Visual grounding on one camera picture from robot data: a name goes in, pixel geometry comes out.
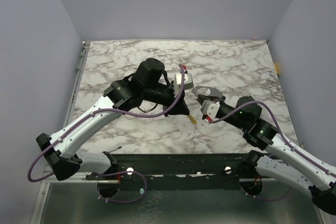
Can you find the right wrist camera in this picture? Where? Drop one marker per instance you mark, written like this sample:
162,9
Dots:
209,109

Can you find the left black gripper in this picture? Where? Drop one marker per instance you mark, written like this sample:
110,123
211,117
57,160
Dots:
181,107

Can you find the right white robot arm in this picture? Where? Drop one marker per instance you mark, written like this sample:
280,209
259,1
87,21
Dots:
300,169

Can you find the key with yellow tag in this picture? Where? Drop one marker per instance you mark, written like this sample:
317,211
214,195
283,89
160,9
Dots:
192,119

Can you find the metal keyring with keys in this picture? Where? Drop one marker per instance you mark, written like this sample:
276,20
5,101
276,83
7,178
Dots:
206,91

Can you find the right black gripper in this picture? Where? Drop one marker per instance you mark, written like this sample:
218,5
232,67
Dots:
213,100

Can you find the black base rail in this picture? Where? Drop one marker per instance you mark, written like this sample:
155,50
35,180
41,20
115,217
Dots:
182,172

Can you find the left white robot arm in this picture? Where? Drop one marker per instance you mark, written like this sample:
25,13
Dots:
61,150

